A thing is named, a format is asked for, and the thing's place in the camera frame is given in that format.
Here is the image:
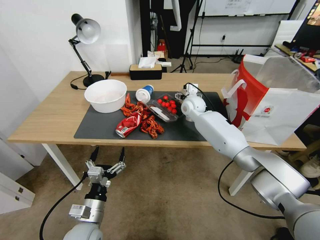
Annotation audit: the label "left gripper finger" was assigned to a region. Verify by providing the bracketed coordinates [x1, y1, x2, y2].
[108, 147, 126, 175]
[85, 145, 100, 169]

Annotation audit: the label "clear disposable takeout box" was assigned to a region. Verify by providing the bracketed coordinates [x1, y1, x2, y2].
[146, 93, 182, 123]

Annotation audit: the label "black tissue box wooden lid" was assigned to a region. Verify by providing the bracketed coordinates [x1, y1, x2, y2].
[129, 64, 163, 81]

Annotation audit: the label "cardboard box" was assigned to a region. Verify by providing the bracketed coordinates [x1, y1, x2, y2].
[147, 50, 168, 61]

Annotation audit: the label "white disposable bowl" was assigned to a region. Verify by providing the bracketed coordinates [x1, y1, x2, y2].
[84, 79, 127, 113]

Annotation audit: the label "red white delivery bag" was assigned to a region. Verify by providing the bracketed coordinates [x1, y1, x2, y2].
[220, 54, 320, 146]

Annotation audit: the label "dark grey desk mat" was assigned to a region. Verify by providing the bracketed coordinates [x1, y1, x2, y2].
[74, 90, 227, 142]

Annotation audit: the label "white plastic knife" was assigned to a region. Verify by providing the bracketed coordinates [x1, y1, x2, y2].
[151, 106, 169, 121]

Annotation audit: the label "crushed red soda can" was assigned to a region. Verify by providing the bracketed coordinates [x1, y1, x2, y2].
[115, 112, 143, 138]

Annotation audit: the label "blue white paper cup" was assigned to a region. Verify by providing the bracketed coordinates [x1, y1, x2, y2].
[136, 84, 154, 102]

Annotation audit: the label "white tissue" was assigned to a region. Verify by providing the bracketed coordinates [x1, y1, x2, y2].
[138, 56, 160, 69]

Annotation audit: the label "black tripod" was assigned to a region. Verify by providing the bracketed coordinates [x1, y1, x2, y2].
[170, 0, 204, 73]

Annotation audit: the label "wooden table white legs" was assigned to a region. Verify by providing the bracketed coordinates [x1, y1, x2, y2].
[7, 71, 307, 196]

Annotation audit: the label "black router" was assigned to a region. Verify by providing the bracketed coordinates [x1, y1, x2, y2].
[231, 49, 245, 63]

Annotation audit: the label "white curved hanging panel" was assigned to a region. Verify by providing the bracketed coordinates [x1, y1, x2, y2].
[164, 0, 185, 32]

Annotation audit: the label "white drawer cabinet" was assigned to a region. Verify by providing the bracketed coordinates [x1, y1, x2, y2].
[0, 130, 48, 215]

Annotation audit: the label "whiteboard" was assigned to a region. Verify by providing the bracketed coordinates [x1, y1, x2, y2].
[200, 0, 300, 18]

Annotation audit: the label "black desk lamp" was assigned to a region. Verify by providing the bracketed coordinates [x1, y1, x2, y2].
[68, 13, 105, 88]

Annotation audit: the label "cluttered wooden side table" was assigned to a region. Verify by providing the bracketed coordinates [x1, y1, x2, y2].
[274, 41, 320, 73]

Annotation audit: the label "white shoe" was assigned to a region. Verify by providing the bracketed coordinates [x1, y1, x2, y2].
[299, 154, 320, 178]

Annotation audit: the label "dark display screen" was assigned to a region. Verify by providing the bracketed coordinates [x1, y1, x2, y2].
[291, 0, 320, 50]

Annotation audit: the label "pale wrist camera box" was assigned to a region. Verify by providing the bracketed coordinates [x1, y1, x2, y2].
[87, 166, 105, 185]

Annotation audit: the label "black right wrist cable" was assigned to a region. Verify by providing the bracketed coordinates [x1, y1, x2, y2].
[185, 82, 214, 112]

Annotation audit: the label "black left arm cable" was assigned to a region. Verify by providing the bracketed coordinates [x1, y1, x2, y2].
[39, 170, 87, 240]

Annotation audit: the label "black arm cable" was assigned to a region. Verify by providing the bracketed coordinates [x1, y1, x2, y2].
[39, 170, 87, 240]
[218, 160, 285, 220]

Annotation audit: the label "black lamp cable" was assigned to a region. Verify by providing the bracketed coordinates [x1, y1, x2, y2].
[70, 74, 88, 91]

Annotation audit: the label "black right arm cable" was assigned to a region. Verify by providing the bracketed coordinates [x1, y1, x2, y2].
[218, 160, 285, 220]

